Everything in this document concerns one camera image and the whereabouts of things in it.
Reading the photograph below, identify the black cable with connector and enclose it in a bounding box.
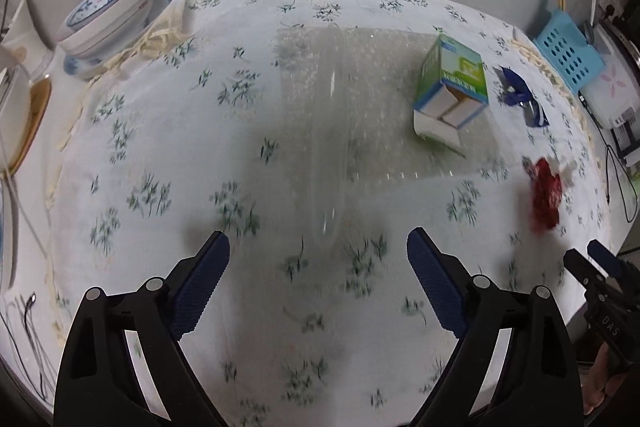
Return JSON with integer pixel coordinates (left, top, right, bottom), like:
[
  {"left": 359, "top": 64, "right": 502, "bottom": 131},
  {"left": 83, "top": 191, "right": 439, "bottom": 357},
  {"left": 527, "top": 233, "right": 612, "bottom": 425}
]
[{"left": 0, "top": 292, "right": 56, "bottom": 403}]

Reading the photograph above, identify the blue patterned porcelain bowl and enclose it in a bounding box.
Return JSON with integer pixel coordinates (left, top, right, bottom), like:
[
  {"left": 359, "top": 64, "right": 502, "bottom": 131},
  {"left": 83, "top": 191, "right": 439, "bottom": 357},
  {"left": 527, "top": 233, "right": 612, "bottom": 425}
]
[
  {"left": 62, "top": 22, "right": 153, "bottom": 80},
  {"left": 57, "top": 0, "right": 156, "bottom": 58}
]

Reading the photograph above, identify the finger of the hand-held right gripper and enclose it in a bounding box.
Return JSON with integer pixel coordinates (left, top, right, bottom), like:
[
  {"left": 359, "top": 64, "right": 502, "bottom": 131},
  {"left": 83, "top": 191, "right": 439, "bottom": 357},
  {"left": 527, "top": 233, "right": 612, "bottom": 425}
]
[
  {"left": 587, "top": 239, "right": 640, "bottom": 280},
  {"left": 563, "top": 249, "right": 608, "bottom": 289}
]

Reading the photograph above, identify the wooden tray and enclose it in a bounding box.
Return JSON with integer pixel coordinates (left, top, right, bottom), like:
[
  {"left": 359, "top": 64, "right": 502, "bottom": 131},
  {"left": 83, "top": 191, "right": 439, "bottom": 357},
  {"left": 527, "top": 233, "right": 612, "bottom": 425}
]
[{"left": 7, "top": 74, "right": 53, "bottom": 175}]

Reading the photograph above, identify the blue plastic utensil basket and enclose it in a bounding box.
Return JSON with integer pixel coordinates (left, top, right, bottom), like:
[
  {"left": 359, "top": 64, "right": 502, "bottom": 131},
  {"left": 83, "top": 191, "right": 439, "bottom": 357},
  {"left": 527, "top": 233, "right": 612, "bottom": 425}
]
[{"left": 532, "top": 7, "right": 606, "bottom": 90}]

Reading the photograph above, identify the white countertop oven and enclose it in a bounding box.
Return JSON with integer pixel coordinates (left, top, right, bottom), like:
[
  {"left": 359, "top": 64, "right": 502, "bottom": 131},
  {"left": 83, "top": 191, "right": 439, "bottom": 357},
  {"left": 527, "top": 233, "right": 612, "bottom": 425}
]
[{"left": 612, "top": 107, "right": 640, "bottom": 162}]

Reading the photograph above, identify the green and white carton box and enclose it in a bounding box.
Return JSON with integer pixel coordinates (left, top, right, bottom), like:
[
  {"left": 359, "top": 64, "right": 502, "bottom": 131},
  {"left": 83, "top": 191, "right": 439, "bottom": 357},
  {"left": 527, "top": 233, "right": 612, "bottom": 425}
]
[{"left": 412, "top": 33, "right": 490, "bottom": 152}]

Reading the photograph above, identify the white floral fringed tablecloth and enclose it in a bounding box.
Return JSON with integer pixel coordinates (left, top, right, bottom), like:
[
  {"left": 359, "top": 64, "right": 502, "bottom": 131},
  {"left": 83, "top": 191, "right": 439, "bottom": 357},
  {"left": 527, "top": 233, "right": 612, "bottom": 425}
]
[{"left": 45, "top": 0, "right": 621, "bottom": 427}]

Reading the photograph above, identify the white ceramic jug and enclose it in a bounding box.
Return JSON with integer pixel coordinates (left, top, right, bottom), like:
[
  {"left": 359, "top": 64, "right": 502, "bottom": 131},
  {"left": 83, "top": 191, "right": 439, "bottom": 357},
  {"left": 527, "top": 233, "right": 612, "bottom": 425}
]
[{"left": 0, "top": 0, "right": 56, "bottom": 75}]

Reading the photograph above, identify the dark blue snack wrapper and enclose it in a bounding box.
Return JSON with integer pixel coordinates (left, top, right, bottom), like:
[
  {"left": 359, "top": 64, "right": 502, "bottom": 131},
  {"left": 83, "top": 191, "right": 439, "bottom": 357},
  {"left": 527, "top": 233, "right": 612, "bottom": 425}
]
[{"left": 492, "top": 66, "right": 551, "bottom": 128}]

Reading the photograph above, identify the clear bubble wrap sheet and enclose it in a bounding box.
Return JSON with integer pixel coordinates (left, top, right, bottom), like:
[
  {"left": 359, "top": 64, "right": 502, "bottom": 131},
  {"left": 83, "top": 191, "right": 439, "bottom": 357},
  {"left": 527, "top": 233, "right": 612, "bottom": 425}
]
[{"left": 272, "top": 26, "right": 506, "bottom": 249}]

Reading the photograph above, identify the red mesh scrap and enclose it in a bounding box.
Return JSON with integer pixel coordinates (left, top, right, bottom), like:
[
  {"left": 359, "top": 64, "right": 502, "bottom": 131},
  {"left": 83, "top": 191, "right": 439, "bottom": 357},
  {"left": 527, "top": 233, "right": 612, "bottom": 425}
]
[{"left": 522, "top": 157, "right": 566, "bottom": 233}]

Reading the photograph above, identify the white flowered rice cooker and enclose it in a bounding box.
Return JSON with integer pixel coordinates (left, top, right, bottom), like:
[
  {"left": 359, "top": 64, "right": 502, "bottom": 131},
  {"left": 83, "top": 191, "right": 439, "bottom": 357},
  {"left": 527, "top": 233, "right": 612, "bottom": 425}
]
[{"left": 580, "top": 19, "right": 640, "bottom": 130}]

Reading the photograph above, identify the black power cable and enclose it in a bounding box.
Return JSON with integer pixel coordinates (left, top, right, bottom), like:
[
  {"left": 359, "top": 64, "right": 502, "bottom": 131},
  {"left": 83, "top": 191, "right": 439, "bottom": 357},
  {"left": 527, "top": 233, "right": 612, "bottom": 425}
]
[{"left": 602, "top": 142, "right": 640, "bottom": 223}]

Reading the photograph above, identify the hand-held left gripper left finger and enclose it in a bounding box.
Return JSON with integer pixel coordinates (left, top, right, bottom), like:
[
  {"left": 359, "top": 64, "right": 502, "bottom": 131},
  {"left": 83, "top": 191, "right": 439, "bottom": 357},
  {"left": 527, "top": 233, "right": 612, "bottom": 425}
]
[{"left": 52, "top": 229, "right": 231, "bottom": 427}]

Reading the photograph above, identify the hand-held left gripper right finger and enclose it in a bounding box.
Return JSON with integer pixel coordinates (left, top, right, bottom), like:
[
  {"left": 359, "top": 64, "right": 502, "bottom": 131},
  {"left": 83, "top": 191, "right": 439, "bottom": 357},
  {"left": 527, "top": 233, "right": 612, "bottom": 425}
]
[{"left": 406, "top": 227, "right": 586, "bottom": 427}]

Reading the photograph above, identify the person's right hand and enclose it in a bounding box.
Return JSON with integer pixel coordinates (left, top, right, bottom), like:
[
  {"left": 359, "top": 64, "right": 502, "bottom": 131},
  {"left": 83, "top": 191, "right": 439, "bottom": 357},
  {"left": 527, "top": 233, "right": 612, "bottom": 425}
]
[{"left": 581, "top": 346, "right": 622, "bottom": 419}]

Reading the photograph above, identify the white plastic wrap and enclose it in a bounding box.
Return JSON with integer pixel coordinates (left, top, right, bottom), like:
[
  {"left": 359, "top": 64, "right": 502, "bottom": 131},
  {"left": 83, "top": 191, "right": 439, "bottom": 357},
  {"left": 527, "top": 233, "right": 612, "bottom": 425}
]
[{"left": 550, "top": 157, "right": 581, "bottom": 188}]

